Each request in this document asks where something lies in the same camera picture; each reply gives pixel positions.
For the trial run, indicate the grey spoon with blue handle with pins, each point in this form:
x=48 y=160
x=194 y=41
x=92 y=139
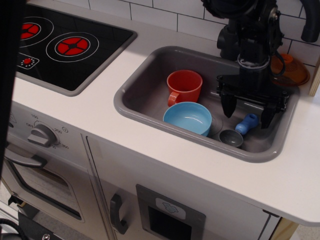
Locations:
x=235 y=137

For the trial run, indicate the grey toy sink basin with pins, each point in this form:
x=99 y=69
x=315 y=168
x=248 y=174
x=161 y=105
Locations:
x=144 y=98

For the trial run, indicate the light blue plastic bowl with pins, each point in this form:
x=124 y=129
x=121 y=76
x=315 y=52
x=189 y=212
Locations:
x=190 y=116

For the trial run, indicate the grey dispenser panel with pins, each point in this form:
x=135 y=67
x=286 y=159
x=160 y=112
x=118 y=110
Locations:
x=168 y=219

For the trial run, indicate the orange plastic cup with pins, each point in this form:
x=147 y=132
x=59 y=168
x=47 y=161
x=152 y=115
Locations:
x=184 y=86

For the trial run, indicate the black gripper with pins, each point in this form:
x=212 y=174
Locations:
x=253 y=86

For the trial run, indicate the grey oven door handle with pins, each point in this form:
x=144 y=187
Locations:
x=17 y=156

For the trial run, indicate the oven door with window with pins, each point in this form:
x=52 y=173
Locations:
x=41 y=188

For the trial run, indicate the orange transparent pot lid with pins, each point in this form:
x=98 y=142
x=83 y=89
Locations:
x=295 y=73

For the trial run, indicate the grey oven knob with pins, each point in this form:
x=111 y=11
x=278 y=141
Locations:
x=41 y=135

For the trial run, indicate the black toy stove top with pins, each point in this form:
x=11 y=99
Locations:
x=65 y=53

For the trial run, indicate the grey cabinet door handle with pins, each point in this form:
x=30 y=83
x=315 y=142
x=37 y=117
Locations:
x=120 y=225

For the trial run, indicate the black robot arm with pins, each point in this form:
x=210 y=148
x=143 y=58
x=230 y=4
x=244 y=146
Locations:
x=252 y=37

